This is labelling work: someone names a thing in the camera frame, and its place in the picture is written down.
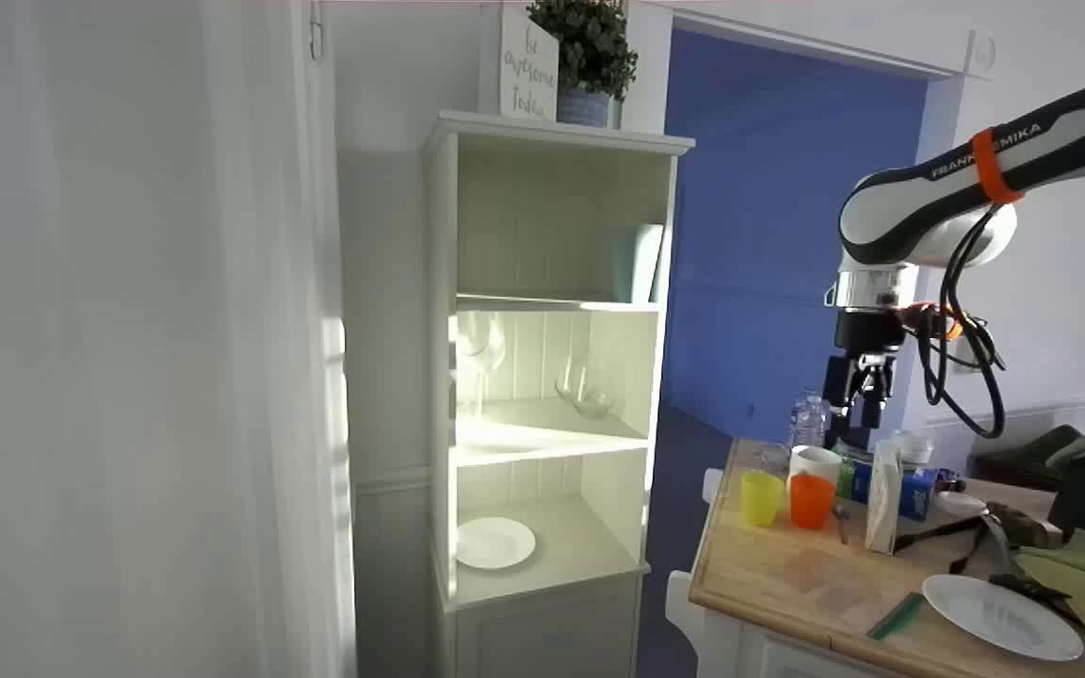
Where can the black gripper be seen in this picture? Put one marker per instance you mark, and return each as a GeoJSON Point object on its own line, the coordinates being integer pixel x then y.
{"type": "Point", "coordinates": [869, 335]}

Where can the white ceramic cup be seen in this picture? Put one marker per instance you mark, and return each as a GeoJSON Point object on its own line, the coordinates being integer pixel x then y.
{"type": "Point", "coordinates": [813, 462]}

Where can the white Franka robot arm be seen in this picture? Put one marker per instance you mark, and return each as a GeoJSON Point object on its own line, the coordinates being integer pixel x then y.
{"type": "Point", "coordinates": [1052, 142]}

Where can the yellow plastic cup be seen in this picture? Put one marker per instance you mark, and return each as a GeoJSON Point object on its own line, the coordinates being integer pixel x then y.
{"type": "Point", "coordinates": [762, 498]}

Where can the white patterned plate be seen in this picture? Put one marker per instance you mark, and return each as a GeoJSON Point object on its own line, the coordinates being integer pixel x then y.
{"type": "Point", "coordinates": [1003, 619]}

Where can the plain white plate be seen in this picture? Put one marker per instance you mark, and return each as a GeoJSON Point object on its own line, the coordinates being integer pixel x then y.
{"type": "Point", "coordinates": [496, 545]}

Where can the clear plastic water bottle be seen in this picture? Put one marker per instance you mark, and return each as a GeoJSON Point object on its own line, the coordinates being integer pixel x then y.
{"type": "Point", "coordinates": [811, 423]}

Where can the white rose-cutout napkin holder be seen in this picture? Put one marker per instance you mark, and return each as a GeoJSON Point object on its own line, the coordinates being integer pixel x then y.
{"type": "Point", "coordinates": [884, 498]}

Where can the blue cardboard box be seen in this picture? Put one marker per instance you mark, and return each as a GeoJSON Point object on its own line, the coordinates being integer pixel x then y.
{"type": "Point", "coordinates": [919, 494]}

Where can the black metal tongs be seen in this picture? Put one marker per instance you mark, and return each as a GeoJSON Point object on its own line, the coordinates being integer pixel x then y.
{"type": "Point", "coordinates": [944, 527]}

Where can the green plastic stick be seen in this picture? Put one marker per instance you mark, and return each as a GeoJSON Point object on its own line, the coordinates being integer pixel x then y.
{"type": "Point", "coordinates": [896, 616]}

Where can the pale teal dish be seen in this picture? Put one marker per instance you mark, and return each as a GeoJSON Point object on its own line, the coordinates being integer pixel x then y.
{"type": "Point", "coordinates": [646, 265]}

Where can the clear drinking glass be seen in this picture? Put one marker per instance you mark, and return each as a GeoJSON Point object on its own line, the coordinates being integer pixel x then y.
{"type": "Point", "coordinates": [574, 380]}

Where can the white open shelf cabinet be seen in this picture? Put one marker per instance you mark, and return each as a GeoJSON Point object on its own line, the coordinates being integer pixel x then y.
{"type": "Point", "coordinates": [441, 378]}

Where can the green potted plant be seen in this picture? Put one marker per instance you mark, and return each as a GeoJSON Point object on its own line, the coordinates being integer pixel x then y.
{"type": "Point", "coordinates": [590, 42]}

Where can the white lettered sign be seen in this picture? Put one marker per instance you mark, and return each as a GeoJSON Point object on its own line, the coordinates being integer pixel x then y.
{"type": "Point", "coordinates": [530, 65]}

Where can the white hanging curtain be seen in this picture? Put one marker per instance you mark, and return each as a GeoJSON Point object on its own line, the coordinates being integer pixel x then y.
{"type": "Point", "coordinates": [130, 339]}

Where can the white door frame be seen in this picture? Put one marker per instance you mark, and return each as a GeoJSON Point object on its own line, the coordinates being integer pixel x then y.
{"type": "Point", "coordinates": [648, 68]}

